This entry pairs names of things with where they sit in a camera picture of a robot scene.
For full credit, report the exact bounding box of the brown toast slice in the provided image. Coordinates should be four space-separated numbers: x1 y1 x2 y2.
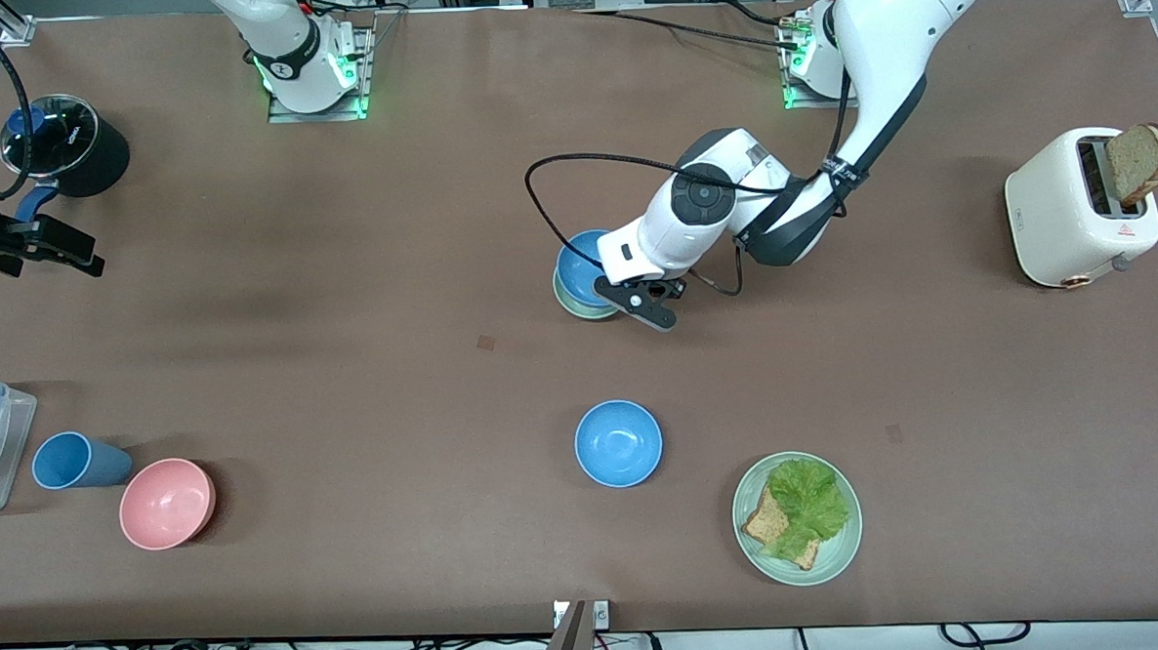
739 483 825 575

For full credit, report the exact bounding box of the black pot blue handle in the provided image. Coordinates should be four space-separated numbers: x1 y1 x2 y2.
0 91 134 224

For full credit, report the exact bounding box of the metal base plate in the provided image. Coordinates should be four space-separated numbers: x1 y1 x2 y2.
264 26 378 125
778 4 889 112

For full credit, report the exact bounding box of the blue bowl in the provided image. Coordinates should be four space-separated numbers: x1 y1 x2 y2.
554 228 620 305
572 397 665 490

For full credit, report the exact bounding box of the white pole bracket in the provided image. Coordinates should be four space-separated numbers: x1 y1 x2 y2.
552 599 612 630

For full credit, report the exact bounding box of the blue cup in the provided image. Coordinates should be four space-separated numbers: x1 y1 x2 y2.
29 428 135 492

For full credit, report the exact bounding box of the brown bread slice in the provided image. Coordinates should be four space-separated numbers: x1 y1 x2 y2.
1103 122 1158 211

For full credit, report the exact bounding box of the green bowl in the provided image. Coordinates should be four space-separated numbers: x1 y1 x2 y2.
551 260 629 323

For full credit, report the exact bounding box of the white toaster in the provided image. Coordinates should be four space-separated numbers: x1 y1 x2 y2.
1003 124 1158 292

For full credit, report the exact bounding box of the green lettuce leaf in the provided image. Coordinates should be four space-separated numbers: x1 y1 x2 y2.
761 456 854 564

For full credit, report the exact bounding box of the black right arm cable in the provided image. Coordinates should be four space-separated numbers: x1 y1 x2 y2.
0 0 37 200

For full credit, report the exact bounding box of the black table cable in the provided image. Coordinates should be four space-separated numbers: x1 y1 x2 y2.
573 0 803 62
712 0 797 32

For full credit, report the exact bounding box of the green plate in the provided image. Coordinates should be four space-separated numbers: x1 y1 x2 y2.
729 448 866 589

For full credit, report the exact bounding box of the glass pot lid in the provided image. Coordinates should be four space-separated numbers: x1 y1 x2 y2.
0 92 103 181

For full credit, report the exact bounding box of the pink bowl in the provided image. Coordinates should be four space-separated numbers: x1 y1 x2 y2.
117 456 221 553

